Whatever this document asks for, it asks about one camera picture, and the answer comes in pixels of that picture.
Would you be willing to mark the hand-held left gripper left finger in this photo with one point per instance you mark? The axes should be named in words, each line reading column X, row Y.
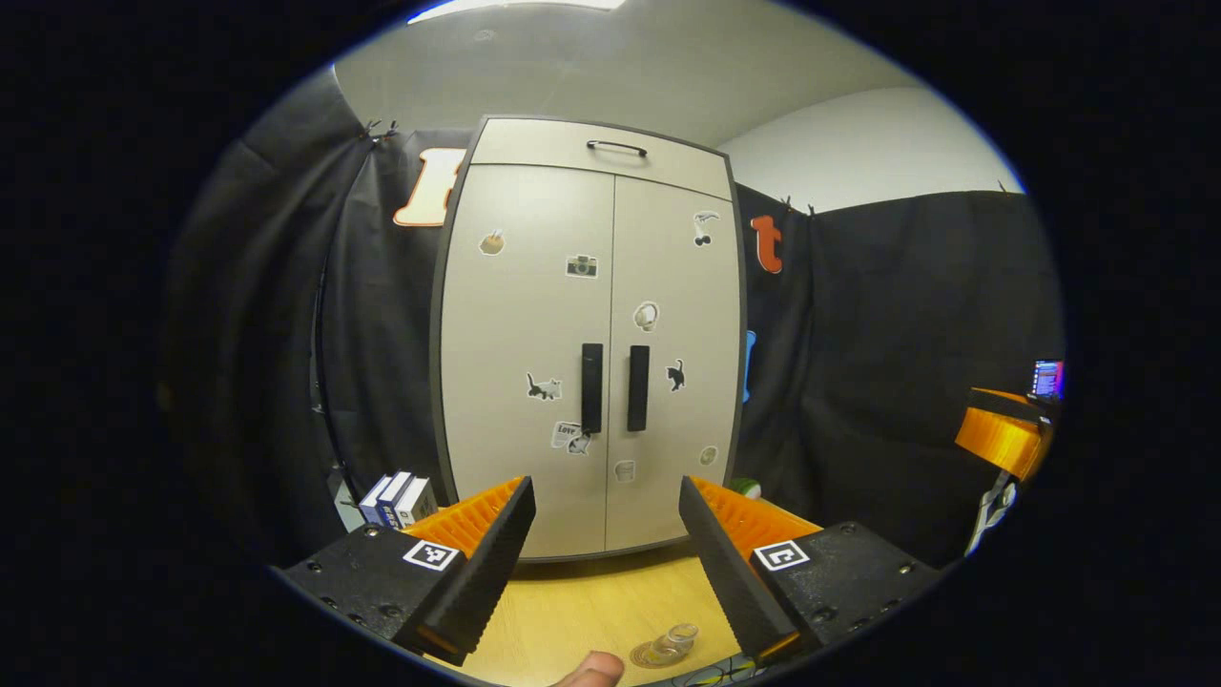
column 486, row 563

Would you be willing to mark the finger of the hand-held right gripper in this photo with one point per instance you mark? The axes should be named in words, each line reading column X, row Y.
column 1002, row 439

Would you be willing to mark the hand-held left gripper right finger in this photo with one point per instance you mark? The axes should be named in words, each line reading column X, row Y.
column 730, row 568

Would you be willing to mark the clear bottle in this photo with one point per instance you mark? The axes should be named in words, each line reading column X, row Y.
column 672, row 639

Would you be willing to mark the white door with camera sticker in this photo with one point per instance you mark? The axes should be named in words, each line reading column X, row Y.
column 525, row 315

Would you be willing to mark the white door with cat sticker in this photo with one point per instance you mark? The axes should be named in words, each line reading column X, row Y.
column 677, row 286

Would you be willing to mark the white cabinet drawer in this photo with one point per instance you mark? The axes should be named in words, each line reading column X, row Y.
column 534, row 148

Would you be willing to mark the white cabinet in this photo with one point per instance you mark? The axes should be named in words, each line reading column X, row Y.
column 572, row 143

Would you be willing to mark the lit computer screen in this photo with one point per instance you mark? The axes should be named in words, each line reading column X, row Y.
column 1047, row 379

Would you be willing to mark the watermelon slice toy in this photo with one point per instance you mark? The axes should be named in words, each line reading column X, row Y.
column 747, row 489

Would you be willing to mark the blue and white book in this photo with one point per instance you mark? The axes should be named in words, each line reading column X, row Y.
column 375, row 498
column 418, row 498
column 395, row 496

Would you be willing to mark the black backdrop cloth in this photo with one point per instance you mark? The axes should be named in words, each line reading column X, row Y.
column 878, row 334

